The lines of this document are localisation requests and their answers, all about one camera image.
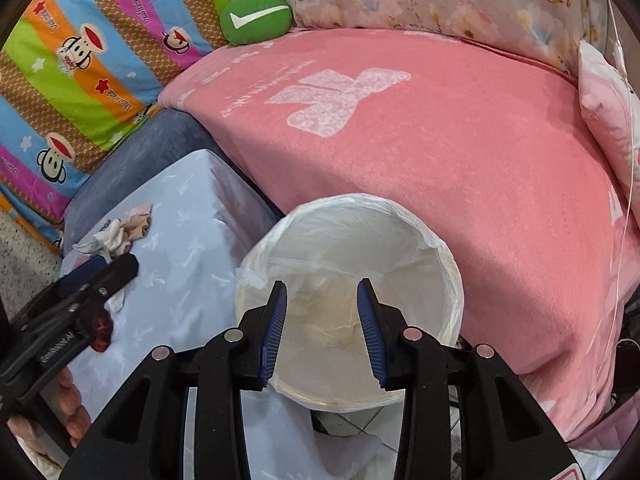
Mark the person's left hand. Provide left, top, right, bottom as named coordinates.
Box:
left=7, top=367, right=93, bottom=448

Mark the pink blanket with white bow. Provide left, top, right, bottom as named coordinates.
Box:
left=159, top=27, right=631, bottom=441

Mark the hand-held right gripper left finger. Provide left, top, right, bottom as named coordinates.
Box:
left=60, top=280, right=290, bottom=480

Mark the red wrapper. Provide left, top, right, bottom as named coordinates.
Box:
left=90, top=310, right=115, bottom=353

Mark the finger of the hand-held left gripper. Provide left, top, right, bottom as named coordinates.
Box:
left=10, top=258, right=112, bottom=326
left=50, top=253, right=140, bottom=318

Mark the green cushion with white tick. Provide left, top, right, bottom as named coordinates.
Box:
left=219, top=0, right=294, bottom=47

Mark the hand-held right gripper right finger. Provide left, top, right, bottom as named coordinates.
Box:
left=356, top=279, right=576, bottom=480

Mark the pinkish tan paper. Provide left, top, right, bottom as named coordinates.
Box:
left=127, top=203, right=155, bottom=236

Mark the pink floral pillow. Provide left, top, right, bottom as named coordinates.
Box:
left=577, top=40, right=640, bottom=201

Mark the white tissue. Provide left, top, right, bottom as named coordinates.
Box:
left=72, top=217, right=133, bottom=262

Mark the light blue patterned cloth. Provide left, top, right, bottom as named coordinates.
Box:
left=60, top=149, right=401, bottom=480

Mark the striped cartoon monkey blanket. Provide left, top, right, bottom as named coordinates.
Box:
left=0, top=0, right=241, bottom=256

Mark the white bin with plastic liner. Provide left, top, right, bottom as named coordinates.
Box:
left=234, top=192, right=466, bottom=413

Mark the pink floral bed sheet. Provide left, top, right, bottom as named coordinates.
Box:
left=545, top=390, right=636, bottom=466

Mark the blue-grey upholstered stool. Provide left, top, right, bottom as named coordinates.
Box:
left=62, top=109, right=281, bottom=256

